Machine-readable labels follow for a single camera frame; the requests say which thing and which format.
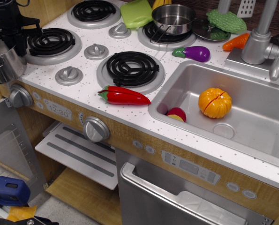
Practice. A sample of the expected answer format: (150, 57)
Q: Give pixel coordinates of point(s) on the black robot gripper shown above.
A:
(14, 24)

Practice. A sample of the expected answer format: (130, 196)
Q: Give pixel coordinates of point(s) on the tall stainless steel pot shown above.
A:
(12, 65)

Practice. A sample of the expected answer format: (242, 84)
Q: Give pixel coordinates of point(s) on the steel pot lid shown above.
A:
(204, 29)

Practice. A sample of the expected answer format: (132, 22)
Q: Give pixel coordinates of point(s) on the front left black burner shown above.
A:
(54, 46)

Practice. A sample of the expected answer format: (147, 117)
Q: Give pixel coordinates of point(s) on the black burner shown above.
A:
(150, 37)
(54, 46)
(93, 14)
(132, 70)

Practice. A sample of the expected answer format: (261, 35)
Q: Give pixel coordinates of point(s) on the silver oven dial left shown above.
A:
(19, 96)

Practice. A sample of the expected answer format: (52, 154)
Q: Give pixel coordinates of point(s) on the silver oven dial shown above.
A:
(19, 96)
(95, 130)

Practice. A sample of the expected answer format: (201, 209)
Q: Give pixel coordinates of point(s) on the silver stovetop knob front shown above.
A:
(69, 76)

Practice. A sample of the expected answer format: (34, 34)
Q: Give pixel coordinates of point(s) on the silver stovetop knob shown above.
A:
(119, 31)
(96, 52)
(69, 76)

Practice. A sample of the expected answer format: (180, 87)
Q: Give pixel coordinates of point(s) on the back left black burner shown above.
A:
(93, 14)

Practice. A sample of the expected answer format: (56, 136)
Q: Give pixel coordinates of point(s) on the silver stovetop knob middle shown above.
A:
(96, 52)

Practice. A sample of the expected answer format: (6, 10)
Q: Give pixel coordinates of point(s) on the open silver oven door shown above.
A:
(17, 156)

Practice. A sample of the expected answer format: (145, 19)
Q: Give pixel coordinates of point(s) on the silver stovetop knob back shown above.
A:
(119, 31)

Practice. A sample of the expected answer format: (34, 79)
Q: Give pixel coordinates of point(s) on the red toy chili pepper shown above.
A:
(123, 96)

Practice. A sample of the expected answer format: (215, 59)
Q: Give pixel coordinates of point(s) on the white oven rack shelf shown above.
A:
(69, 147)

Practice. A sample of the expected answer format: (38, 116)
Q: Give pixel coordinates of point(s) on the silver oven dial right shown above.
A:
(95, 130)

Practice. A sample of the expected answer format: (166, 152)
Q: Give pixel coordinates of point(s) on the front right black burner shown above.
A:
(132, 70)

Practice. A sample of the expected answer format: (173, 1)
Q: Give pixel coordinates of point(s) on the back right black burner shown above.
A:
(150, 37)

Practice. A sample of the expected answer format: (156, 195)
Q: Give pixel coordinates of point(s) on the blue plastic clamp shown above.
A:
(13, 192)

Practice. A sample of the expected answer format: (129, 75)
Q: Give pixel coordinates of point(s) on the yellow toy banana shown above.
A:
(158, 3)

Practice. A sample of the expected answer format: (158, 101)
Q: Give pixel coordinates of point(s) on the small steel saucepan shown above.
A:
(174, 19)

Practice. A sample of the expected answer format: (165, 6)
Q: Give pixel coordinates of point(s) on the yellow tape piece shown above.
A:
(18, 213)

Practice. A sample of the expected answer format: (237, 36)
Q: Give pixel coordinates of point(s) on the red yellow toy fruit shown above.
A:
(177, 113)

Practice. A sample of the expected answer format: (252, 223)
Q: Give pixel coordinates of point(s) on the purple toy eggplant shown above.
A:
(197, 53)

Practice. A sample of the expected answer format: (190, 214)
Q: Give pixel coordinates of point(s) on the silver dishwasher door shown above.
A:
(150, 195)

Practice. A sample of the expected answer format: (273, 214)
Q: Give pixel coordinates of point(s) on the orange toy pumpkin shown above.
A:
(215, 103)

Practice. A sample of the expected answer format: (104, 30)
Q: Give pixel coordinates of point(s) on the green toy bitter gourd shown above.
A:
(228, 22)

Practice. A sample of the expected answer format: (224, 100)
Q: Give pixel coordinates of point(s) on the orange toy carrot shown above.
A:
(237, 42)

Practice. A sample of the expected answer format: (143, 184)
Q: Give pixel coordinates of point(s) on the white slotted spatula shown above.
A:
(246, 8)

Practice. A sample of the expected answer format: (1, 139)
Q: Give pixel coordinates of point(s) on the silver toy faucet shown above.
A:
(259, 56)

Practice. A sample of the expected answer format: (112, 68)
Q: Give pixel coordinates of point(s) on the silver toy sink basin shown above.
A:
(251, 126)

